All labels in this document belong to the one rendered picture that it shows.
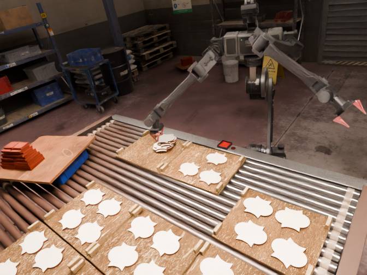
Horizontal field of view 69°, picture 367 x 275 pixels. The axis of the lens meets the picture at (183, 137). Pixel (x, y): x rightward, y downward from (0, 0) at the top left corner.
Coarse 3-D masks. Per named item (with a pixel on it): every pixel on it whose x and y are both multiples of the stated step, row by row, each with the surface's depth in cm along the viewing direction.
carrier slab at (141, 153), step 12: (132, 144) 198; (144, 144) 196; (180, 144) 188; (120, 156) 187; (132, 156) 184; (144, 156) 182; (156, 156) 180; (168, 156) 178; (144, 168) 172; (156, 168) 169
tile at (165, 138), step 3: (162, 135) 190; (165, 135) 189; (168, 135) 188; (171, 135) 188; (156, 138) 188; (159, 138) 187; (162, 138) 186; (165, 138) 186; (168, 138) 185; (171, 138) 184; (174, 138) 184; (159, 141) 183; (162, 141) 183; (165, 141) 182; (168, 141) 182; (171, 141) 183
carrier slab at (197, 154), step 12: (180, 156) 176; (192, 156) 174; (204, 156) 171; (228, 156) 168; (168, 168) 167; (180, 168) 165; (204, 168) 161; (216, 168) 159; (228, 168) 158; (180, 180) 155; (192, 180) 154; (228, 180) 149; (216, 192) 142
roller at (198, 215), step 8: (88, 160) 192; (96, 168) 183; (104, 168) 180; (112, 176) 173; (120, 176) 170; (128, 184) 164; (136, 184) 161; (144, 192) 156; (152, 192) 153; (160, 200) 148; (168, 200) 145; (176, 208) 141; (184, 208) 139; (192, 208) 138; (192, 216) 135; (200, 216) 132; (208, 216) 132; (208, 224) 130; (216, 224) 127; (320, 272) 100; (328, 272) 100
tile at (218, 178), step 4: (204, 172) 156; (208, 172) 156; (212, 172) 155; (216, 172) 154; (200, 176) 154; (204, 176) 153; (208, 176) 153; (212, 176) 152; (216, 176) 152; (200, 180) 151; (204, 180) 150; (208, 180) 150; (212, 180) 149; (216, 180) 149; (220, 180) 148; (208, 184) 147
